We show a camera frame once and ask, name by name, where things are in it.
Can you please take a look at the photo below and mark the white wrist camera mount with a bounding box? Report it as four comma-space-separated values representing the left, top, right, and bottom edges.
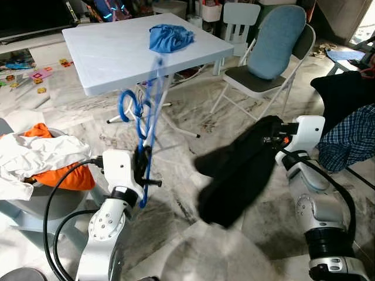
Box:
290, 115, 326, 155
101, 149, 145, 203

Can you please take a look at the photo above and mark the pink square toy tile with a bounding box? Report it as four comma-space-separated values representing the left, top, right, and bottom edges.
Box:
29, 68, 54, 83

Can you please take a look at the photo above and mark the white storage cart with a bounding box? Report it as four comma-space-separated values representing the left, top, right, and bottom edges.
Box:
196, 0, 226, 24

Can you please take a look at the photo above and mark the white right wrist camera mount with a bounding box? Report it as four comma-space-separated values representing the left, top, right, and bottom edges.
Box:
290, 115, 326, 155

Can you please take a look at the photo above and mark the grey folding chair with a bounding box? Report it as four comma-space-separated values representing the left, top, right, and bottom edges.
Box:
209, 22, 318, 122

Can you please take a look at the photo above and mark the blue crumpled cloth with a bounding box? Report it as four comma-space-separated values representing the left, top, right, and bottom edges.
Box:
148, 23, 196, 54

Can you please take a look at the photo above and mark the orange garment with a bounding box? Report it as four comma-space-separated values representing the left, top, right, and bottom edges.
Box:
22, 122, 96, 191

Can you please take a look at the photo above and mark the colourful picture book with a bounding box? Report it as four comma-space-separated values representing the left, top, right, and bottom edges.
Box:
0, 49, 37, 72

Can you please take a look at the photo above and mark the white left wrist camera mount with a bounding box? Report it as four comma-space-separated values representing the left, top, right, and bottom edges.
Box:
101, 149, 145, 203

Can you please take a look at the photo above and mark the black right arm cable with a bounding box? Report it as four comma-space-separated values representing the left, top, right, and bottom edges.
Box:
274, 148, 358, 235

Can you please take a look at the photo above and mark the navy blue garment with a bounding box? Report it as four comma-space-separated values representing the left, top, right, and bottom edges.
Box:
310, 70, 375, 141

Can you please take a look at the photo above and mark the white folding table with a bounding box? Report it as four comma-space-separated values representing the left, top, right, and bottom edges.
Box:
62, 13, 235, 139

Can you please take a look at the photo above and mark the blue floor mat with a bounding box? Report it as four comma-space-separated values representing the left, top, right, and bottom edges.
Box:
324, 49, 368, 64

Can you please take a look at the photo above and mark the grey laundry basket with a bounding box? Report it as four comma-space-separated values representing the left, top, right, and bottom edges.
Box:
0, 120, 100, 238

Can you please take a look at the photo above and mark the grey waste bin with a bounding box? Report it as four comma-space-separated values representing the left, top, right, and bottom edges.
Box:
154, 0, 188, 18

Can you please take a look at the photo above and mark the white child chair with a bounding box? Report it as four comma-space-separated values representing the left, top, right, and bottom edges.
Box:
213, 2, 262, 76

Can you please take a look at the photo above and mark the blue plastic clothes hanger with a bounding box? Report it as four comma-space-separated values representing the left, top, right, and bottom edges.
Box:
117, 54, 169, 209

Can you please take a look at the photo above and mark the black flat television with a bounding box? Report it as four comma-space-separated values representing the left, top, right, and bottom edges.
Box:
0, 0, 78, 42

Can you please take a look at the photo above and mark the blue plaid garment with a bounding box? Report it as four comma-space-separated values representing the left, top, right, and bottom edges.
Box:
318, 104, 375, 174

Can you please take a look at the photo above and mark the black garment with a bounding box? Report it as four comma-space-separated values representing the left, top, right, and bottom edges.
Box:
194, 115, 292, 229

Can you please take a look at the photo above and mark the light blue cushion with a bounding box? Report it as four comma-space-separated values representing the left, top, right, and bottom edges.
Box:
246, 5, 308, 81

